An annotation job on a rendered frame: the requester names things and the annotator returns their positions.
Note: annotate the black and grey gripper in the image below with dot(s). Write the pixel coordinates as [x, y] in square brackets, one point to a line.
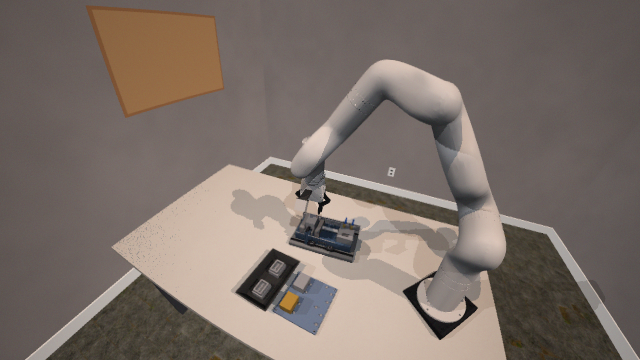
[318, 192]

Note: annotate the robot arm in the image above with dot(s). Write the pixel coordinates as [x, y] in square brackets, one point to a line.
[481, 243]

